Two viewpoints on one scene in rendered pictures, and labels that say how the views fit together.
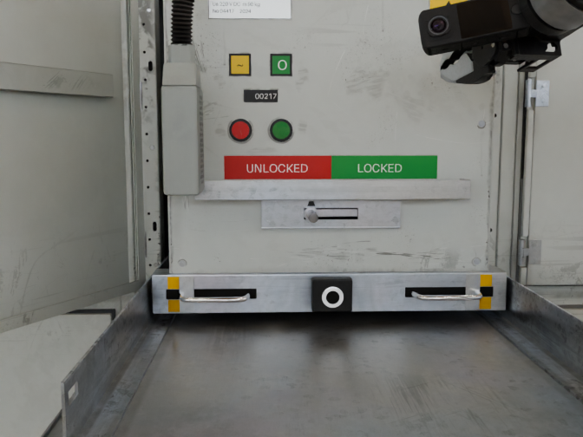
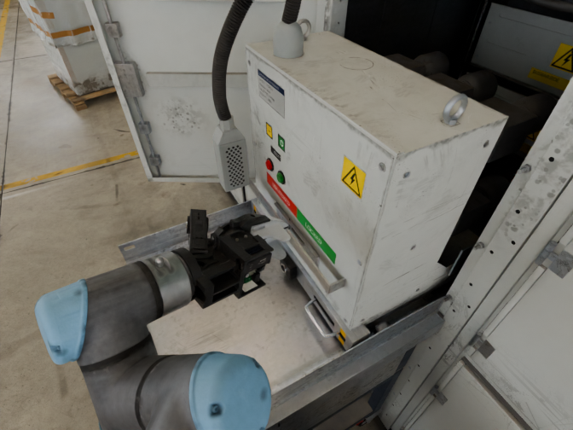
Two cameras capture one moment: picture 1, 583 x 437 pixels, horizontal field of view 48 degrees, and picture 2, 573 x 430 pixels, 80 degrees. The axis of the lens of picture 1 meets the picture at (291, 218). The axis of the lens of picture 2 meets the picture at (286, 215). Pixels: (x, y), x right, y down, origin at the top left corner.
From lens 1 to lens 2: 1.04 m
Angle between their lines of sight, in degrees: 66
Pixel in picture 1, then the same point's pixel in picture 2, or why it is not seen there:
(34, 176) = (247, 124)
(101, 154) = not seen: hidden behind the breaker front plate
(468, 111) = (354, 247)
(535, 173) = (516, 310)
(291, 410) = not seen: hidden behind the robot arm
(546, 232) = (502, 350)
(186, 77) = (217, 139)
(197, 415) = not seen: hidden behind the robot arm
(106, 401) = (164, 248)
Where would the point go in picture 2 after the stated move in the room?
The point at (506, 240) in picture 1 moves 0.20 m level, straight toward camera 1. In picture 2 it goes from (477, 322) to (392, 334)
